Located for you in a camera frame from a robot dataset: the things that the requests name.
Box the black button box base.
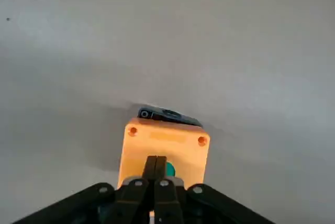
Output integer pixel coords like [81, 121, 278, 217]
[137, 106, 204, 128]

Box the orange button box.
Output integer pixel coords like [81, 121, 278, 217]
[117, 118, 211, 190]

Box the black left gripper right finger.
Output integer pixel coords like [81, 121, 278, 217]
[154, 155, 275, 224]

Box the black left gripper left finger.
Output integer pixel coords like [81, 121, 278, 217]
[12, 155, 157, 224]

